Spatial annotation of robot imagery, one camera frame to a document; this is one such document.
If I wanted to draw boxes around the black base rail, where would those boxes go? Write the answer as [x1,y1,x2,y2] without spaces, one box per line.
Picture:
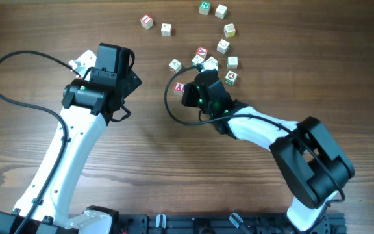
[118,213,347,234]

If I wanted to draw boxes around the red O letter block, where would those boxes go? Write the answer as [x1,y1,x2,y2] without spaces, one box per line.
[168,59,182,73]

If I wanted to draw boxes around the white block behind finger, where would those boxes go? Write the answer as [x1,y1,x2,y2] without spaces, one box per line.
[217,39,230,54]

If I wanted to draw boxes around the yellow edged wooden block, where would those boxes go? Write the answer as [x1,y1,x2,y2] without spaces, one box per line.
[223,23,236,38]

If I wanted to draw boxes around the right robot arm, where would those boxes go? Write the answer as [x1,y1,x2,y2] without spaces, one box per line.
[181,69,355,232]

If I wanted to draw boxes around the red I letter block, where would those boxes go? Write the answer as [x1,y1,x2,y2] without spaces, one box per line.
[140,14,153,29]

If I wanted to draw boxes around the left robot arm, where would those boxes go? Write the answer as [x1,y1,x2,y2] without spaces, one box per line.
[0,43,142,233]

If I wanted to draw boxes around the red A letter block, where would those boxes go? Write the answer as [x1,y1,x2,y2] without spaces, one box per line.
[196,47,208,59]

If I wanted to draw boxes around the red Y letter block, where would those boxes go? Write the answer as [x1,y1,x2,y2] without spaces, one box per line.
[173,82,184,96]

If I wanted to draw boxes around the green brown circle block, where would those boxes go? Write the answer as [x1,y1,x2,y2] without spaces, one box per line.
[225,70,238,85]

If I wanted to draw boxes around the blue edged picture block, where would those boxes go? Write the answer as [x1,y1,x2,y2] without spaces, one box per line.
[206,57,218,65]

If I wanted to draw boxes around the plain beige wooden block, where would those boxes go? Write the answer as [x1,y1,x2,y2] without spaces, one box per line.
[227,57,238,69]

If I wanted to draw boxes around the white number 2 block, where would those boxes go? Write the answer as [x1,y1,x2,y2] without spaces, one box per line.
[161,23,172,36]

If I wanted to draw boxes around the green edged picture block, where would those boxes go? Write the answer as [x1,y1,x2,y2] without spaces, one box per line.
[192,54,205,66]

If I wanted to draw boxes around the green N letter block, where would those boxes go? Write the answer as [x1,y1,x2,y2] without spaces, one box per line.
[199,1,211,15]

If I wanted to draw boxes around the plain white wooden block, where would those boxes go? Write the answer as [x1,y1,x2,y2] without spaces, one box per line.
[215,4,227,19]

